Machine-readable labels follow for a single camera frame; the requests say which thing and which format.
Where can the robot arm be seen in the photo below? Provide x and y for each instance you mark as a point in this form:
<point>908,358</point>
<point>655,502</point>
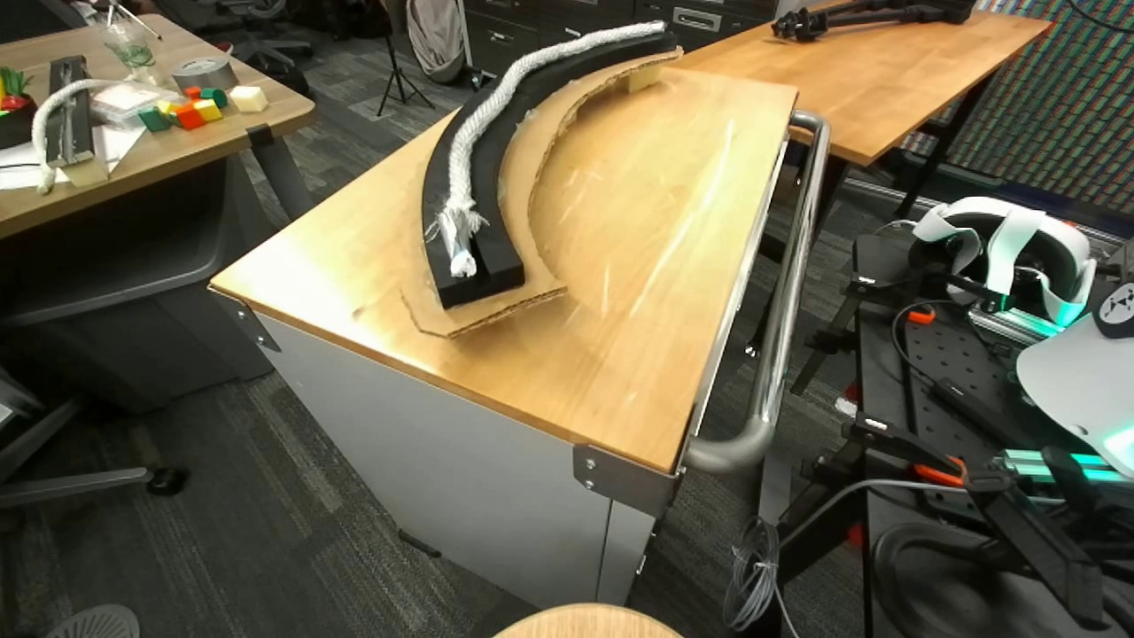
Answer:
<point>1076,381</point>

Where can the black curved foam track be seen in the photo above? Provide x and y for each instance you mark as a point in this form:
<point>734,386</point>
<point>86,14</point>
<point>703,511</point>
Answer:
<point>498,239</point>

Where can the curved cardboard sheet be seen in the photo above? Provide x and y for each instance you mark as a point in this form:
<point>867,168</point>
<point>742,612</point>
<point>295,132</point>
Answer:
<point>540,151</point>

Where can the small pale foam block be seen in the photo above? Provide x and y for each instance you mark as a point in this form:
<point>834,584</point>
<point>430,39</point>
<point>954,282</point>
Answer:
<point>644,78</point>

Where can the round wooden stool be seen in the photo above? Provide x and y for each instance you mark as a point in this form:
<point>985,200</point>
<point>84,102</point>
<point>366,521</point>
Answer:
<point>586,623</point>

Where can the grey bag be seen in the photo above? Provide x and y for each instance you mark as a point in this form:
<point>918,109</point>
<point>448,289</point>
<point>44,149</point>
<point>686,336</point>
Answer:
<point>436,35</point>

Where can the black and orange clamp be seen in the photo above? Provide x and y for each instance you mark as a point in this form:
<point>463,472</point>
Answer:
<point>886,297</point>
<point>904,443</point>

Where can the cream block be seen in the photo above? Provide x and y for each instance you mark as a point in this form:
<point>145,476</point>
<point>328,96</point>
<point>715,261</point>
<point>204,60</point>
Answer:
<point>249,98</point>

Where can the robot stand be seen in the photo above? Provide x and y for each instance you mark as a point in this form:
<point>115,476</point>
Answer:
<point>895,532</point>

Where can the wooden table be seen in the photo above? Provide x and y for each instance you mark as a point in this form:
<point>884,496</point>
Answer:
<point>877,80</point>

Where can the office chair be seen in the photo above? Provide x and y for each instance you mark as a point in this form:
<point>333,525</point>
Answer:
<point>266,35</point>
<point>53,461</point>

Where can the yellow block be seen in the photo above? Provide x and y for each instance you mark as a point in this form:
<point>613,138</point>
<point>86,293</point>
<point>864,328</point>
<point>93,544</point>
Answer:
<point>208,111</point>

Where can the green block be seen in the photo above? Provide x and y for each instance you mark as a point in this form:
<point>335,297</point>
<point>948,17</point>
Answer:
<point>154,119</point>
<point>215,97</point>

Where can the black folded tripod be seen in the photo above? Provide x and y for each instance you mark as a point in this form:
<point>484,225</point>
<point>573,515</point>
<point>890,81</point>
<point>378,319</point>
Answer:
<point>868,15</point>

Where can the orange block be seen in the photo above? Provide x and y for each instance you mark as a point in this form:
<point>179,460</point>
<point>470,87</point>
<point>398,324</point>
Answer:
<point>189,117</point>

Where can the roll of grey tape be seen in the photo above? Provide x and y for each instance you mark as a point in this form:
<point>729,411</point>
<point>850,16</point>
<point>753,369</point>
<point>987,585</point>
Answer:
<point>205,73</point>

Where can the wooden desk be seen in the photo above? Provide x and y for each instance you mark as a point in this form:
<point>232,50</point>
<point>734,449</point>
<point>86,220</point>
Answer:
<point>133,230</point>

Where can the white headset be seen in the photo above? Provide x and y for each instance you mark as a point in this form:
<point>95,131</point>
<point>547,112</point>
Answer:
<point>1010,244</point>

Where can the clear plastic bag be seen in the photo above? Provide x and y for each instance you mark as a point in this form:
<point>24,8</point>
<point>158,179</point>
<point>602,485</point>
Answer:
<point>124,102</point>

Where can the clear plastic cup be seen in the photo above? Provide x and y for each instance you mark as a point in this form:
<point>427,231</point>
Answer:
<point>131,51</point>

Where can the patterned partition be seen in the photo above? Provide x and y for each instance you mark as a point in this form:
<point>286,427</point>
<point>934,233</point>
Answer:
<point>1054,106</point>

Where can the sheets of white paper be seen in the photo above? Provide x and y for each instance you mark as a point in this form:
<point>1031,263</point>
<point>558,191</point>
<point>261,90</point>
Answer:
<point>27,164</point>

